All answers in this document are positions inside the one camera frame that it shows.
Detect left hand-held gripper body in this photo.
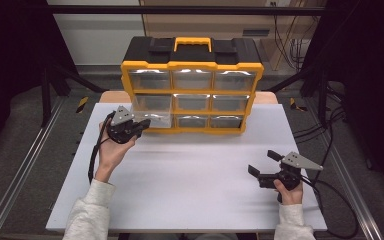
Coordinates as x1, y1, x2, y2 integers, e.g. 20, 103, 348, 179
106, 105, 145, 145

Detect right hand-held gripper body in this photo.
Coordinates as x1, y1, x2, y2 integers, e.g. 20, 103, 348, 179
258, 151, 325, 203

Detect clear plastic drawer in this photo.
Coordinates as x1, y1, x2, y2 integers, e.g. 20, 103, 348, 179
130, 94, 174, 130

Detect yellow black drawer organizer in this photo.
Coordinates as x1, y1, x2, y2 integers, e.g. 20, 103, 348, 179
120, 35, 265, 136

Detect person's right hand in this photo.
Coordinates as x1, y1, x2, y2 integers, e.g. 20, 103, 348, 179
272, 179, 304, 206

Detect person's left hand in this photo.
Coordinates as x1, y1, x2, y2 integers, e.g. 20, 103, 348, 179
94, 113, 138, 184

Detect light wooden table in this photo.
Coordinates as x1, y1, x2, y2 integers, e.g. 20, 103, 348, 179
99, 90, 279, 105

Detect yellow black tape marker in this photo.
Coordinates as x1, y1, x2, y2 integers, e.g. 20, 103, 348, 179
76, 96, 90, 114
289, 97, 308, 113

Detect set of clear drawers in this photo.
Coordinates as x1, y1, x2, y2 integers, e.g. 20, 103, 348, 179
128, 68, 258, 129

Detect black curtain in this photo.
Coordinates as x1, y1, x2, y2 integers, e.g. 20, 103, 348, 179
0, 0, 80, 161
299, 0, 384, 194

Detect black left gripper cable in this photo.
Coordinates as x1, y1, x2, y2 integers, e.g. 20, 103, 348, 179
87, 111, 115, 185

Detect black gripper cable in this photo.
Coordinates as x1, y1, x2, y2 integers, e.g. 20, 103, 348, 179
300, 176, 360, 240
87, 111, 115, 185

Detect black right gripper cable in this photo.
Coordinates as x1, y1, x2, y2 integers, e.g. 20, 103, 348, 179
300, 176, 360, 240

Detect black floor cables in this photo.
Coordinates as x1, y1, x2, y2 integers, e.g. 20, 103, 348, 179
292, 81, 348, 145

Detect aluminium floor rail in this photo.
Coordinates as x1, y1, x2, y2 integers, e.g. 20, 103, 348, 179
303, 99, 384, 240
0, 95, 67, 240

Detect black slanted frame strut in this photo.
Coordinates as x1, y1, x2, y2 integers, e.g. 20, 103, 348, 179
40, 62, 109, 128
265, 62, 330, 128

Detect hanging black cable bundle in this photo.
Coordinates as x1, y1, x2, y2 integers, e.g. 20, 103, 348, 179
272, 14, 312, 72

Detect black horizontal frame bar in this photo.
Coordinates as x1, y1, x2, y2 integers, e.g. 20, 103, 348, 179
45, 4, 326, 16

